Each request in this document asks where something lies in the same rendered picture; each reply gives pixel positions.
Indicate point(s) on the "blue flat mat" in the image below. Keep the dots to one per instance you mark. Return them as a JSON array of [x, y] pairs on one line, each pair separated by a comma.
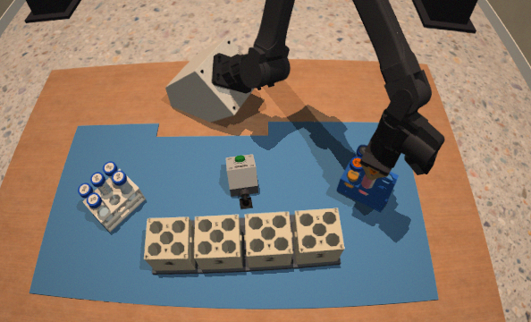
[[386, 257]]

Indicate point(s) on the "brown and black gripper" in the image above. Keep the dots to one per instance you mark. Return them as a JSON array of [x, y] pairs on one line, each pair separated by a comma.
[[371, 156]]

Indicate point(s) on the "blue tube rack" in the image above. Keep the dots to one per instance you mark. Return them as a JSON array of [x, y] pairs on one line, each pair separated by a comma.
[[379, 200]]

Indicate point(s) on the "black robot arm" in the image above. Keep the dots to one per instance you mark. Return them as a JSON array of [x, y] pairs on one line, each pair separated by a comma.
[[267, 63]]

